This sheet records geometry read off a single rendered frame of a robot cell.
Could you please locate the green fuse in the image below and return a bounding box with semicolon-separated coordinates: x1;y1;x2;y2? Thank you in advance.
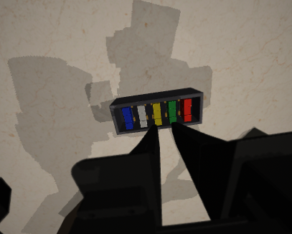
166;100;176;123

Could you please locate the white fuse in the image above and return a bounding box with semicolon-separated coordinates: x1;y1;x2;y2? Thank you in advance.
137;104;148;128

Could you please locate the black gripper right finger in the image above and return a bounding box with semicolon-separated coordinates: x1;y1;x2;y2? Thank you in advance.
171;122;292;220

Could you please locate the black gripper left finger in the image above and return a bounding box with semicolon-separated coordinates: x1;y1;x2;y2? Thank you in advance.
71;124;163;227

